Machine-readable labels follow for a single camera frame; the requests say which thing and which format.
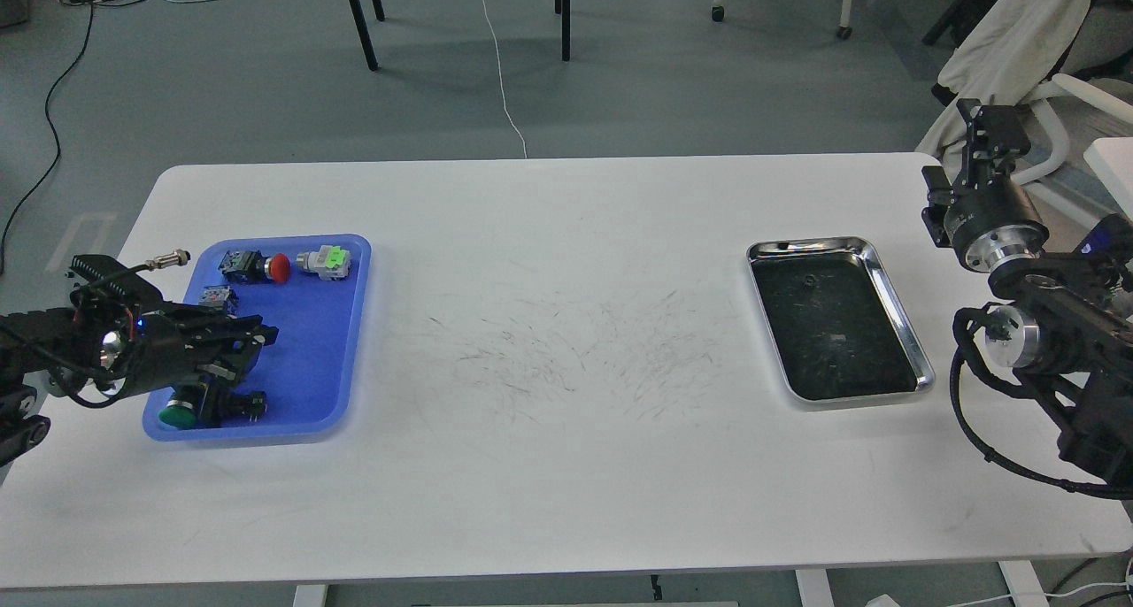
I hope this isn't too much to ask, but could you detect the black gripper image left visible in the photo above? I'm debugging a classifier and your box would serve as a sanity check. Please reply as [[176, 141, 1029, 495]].
[[67, 253, 279, 403]]

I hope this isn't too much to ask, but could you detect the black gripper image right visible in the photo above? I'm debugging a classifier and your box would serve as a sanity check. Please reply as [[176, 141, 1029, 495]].
[[920, 99, 1049, 275]]

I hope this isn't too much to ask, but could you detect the blue plastic tray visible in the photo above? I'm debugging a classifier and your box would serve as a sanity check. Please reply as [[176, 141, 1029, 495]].
[[142, 234, 372, 445]]

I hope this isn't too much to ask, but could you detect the silver metal tray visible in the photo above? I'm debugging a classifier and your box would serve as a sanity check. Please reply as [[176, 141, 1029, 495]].
[[747, 236, 936, 409]]

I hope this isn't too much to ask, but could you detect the white chair with beige cloth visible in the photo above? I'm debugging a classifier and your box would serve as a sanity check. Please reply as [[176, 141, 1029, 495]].
[[915, 0, 1130, 174]]

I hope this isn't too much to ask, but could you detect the black table legs background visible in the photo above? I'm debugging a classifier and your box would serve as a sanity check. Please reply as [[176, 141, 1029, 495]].
[[340, 0, 573, 72]]

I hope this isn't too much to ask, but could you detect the yellow push button switch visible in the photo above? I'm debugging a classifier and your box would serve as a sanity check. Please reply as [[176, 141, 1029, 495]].
[[197, 285, 239, 317]]

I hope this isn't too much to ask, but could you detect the black switch module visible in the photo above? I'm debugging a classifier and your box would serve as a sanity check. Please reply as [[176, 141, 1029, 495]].
[[199, 384, 267, 428]]

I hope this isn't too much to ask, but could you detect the green push button switch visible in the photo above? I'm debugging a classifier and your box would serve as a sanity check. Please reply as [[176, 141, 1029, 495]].
[[157, 384, 207, 430]]

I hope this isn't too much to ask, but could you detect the red push button switch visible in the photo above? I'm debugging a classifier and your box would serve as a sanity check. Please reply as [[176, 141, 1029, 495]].
[[218, 250, 291, 285]]

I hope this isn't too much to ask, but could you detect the green grey connector switch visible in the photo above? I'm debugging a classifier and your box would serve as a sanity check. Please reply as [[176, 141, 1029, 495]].
[[295, 245, 352, 281]]

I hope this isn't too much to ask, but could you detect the black cable on floor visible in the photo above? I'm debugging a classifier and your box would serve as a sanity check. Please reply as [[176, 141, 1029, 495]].
[[0, 0, 178, 276]]

